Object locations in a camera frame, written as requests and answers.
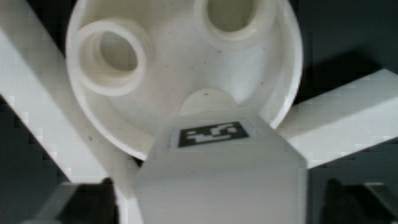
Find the white stool leg with tag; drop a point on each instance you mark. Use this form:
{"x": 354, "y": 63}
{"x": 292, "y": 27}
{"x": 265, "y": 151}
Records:
{"x": 222, "y": 175}

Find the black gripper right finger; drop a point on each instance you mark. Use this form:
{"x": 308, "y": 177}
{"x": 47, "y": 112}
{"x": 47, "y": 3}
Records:
{"x": 359, "y": 204}

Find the white round stool seat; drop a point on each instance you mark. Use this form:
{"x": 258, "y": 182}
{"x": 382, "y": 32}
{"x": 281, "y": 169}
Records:
{"x": 176, "y": 56}

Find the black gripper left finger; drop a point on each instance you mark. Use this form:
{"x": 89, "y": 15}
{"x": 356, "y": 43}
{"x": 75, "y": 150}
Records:
{"x": 91, "y": 208}

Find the white front barrier rail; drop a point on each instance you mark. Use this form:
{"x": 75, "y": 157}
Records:
{"x": 36, "y": 90}

